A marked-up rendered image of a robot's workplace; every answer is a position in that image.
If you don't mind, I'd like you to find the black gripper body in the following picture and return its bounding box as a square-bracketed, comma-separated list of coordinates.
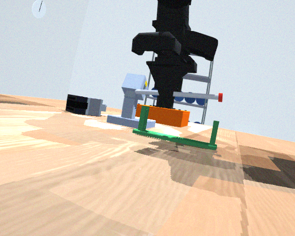
[131, 13, 197, 73]

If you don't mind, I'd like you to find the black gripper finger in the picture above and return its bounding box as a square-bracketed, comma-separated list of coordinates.
[170, 67, 191, 107]
[146, 61, 186, 107]

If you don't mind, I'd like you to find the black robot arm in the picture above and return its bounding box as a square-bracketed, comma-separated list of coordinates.
[153, 0, 218, 109]

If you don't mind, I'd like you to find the green u-shaped bracket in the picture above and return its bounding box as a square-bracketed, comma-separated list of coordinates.
[132, 106, 219, 150]

